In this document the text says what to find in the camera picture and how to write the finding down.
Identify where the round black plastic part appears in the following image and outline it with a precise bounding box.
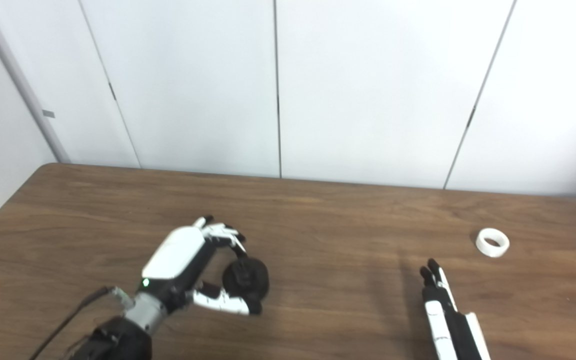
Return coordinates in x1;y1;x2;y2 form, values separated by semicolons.
221;255;271;304

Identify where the grey wall corner strip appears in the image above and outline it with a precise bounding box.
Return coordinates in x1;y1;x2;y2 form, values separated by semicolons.
0;0;72;165

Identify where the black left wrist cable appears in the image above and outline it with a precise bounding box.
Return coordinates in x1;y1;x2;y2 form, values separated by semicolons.
27;285;135;360

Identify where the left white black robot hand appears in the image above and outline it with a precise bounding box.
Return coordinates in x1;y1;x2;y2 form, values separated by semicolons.
140;215;264;317

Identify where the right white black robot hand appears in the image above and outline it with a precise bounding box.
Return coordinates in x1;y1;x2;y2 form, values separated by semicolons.
419;258;492;360

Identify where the white plastic ring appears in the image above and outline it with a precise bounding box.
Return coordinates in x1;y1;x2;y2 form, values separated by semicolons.
475;227;511;259

